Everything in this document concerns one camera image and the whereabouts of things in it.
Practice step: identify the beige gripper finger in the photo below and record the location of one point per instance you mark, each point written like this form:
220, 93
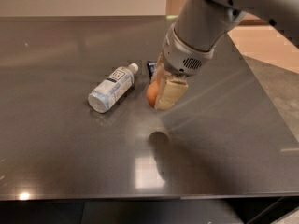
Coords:
171, 89
159, 69

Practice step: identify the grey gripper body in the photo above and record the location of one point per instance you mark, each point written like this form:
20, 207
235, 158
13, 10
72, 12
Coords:
179, 57

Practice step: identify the orange fruit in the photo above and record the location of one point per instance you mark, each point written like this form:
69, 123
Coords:
152, 93

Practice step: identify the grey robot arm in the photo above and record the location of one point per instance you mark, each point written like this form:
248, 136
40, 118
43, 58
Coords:
191, 40

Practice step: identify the blue labelled plastic bottle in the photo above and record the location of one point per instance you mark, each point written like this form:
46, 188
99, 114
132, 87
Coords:
112, 88

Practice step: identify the dark blue snack packet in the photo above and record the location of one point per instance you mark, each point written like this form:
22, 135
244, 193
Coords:
151, 65

